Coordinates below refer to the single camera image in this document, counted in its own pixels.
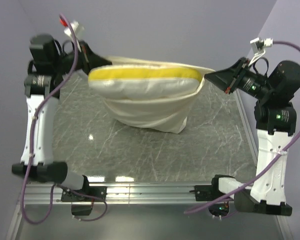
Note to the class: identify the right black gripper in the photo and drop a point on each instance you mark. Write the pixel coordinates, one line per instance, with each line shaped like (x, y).
(227, 78)

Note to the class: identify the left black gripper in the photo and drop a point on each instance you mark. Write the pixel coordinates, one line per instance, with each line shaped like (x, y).
(90, 59)

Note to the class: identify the cream quilted pillow yellow edge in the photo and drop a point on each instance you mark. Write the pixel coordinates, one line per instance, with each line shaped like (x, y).
(144, 82)

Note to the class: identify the cream satin pillowcase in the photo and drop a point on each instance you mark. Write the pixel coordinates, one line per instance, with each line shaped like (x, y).
(163, 114)

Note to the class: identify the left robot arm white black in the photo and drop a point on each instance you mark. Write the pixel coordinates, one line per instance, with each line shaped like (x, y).
(42, 90)

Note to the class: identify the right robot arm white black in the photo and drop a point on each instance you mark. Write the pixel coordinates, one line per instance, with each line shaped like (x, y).
(276, 121)

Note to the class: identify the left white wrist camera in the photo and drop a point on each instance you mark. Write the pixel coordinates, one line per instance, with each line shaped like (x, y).
(77, 28)

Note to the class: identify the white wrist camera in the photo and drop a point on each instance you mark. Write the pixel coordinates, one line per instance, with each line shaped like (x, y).
(77, 28)
(258, 47)

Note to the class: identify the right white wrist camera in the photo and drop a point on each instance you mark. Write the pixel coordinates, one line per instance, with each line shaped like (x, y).
(258, 47)

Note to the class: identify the aluminium right side rail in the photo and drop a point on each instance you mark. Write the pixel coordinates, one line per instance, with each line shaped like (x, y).
(247, 127)

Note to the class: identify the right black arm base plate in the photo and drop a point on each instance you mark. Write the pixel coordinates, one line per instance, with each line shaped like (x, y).
(206, 193)

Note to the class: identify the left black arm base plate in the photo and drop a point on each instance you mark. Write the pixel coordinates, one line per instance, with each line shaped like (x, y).
(95, 191)

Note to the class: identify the aluminium front mounting rail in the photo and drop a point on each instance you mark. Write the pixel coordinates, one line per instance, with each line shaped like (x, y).
(126, 193)

